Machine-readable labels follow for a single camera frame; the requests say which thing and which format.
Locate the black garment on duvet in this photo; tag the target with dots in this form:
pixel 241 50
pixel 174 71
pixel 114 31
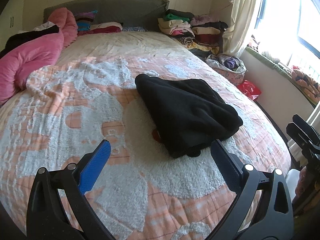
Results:
pixel 19 39

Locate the clothes on window sill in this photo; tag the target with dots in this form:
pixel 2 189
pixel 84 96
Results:
pixel 304 81

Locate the black sweater with white lettering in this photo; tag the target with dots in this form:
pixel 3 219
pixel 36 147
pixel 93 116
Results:
pixel 189 115

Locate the red plastic bag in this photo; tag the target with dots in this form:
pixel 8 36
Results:
pixel 249 89

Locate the pile of folded clothes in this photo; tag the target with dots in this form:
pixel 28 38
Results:
pixel 200 34

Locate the red and white pillow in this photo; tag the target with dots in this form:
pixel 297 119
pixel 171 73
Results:
pixel 103 28

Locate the striped colourful pillow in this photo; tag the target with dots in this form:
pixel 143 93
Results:
pixel 85 19

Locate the pink fluffy duvet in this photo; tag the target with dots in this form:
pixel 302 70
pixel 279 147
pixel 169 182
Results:
pixel 19 63

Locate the floral laundry basket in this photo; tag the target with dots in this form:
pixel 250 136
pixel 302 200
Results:
pixel 232 68

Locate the cream curtain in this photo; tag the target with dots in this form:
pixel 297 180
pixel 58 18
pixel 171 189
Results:
pixel 243 18

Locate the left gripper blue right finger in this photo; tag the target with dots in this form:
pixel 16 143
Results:
pixel 229 166

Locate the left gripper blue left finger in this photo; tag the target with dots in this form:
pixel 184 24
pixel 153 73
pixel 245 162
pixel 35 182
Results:
pixel 92 165

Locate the grey upholstered headboard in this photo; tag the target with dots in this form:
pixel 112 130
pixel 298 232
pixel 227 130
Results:
pixel 131 13

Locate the cream built-in wardrobe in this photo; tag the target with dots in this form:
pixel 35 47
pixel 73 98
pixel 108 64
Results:
pixel 11 20

